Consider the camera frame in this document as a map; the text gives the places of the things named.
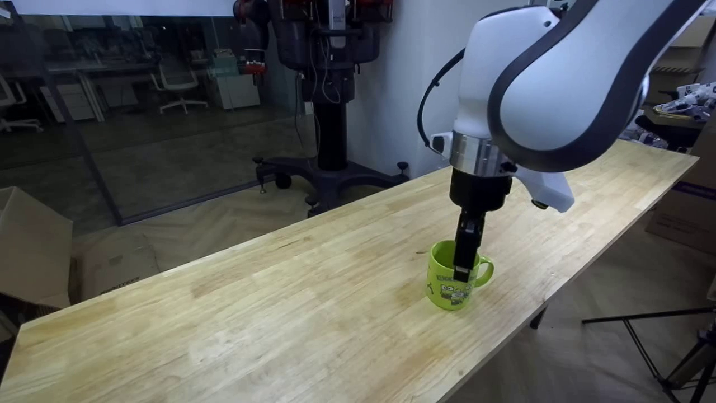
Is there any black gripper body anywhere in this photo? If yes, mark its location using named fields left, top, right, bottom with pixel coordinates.
left=446, top=165, right=515, bottom=247

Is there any green cartoon mug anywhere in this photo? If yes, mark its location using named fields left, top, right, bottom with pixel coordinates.
left=424, top=238, right=497, bottom=313

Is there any round black side table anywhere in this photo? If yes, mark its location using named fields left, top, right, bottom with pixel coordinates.
left=636, top=110, right=707, bottom=154

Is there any red and black Baxter robot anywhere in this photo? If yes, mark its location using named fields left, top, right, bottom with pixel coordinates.
left=232, top=0, right=397, bottom=107

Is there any white blue clutter pile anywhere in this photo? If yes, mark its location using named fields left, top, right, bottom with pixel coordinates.
left=672, top=78, right=716, bottom=120

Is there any black folding tripod stand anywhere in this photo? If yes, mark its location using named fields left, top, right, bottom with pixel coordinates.
left=580, top=300, right=716, bottom=403

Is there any red office chair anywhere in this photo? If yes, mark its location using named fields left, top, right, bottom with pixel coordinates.
left=244, top=57, right=267, bottom=86

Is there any white office chair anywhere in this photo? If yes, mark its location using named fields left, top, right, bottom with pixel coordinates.
left=149, top=62, right=209, bottom=117

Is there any white filing cabinet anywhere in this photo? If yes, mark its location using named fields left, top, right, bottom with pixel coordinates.
left=39, top=77, right=106, bottom=126

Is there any brown cardboard box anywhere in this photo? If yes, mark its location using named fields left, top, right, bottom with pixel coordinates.
left=0, top=185, right=74, bottom=312

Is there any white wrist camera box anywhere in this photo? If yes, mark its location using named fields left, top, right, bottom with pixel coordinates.
left=513, top=164, right=576, bottom=216

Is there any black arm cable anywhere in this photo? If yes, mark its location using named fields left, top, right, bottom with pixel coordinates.
left=413, top=48, right=470, bottom=153

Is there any black wheeled robot pedestal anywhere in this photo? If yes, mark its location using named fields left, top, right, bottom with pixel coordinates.
left=252, top=99, right=412, bottom=220

